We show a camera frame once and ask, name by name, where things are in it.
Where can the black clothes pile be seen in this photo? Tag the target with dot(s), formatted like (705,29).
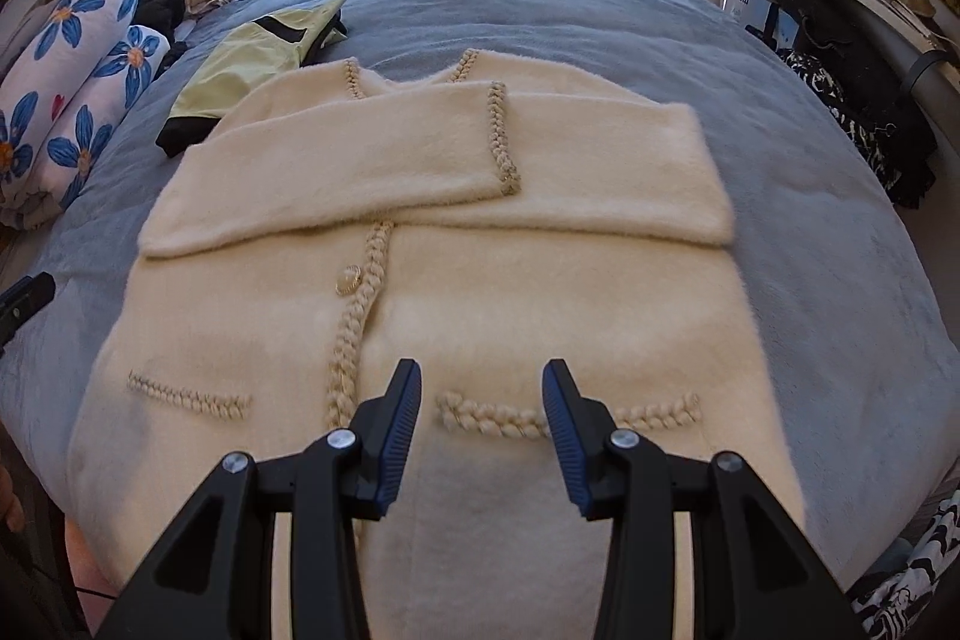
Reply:
(161,3)

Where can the dark grey tube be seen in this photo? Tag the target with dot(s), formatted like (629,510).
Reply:
(926,70)

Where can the cream fuzzy cardigan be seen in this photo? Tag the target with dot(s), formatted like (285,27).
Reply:
(525,280)

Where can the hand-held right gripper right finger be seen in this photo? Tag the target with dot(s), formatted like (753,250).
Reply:
(566,445)

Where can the person's left hand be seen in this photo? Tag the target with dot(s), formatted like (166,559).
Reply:
(9,501)

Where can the black white patterned cloth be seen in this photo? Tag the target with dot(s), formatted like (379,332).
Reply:
(915,572)
(840,108)

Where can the green and black folded garment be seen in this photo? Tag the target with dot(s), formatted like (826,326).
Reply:
(225,78)

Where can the small brown figurine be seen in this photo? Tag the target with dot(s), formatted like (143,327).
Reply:
(922,3)

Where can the black bag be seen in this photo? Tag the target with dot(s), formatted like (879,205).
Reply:
(847,55)

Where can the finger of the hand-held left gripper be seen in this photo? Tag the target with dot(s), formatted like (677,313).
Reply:
(26,302)

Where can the white box with blue print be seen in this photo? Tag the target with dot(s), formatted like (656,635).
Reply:
(739,3)

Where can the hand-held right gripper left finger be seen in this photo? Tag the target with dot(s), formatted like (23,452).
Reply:
(397,445)

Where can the blue floral rolled blanket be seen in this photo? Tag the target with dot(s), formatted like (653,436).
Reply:
(82,78)

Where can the pink bed sheet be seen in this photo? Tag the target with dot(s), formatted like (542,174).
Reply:
(86,557)

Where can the blue bed cover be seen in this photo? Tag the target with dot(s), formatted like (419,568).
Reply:
(825,280)

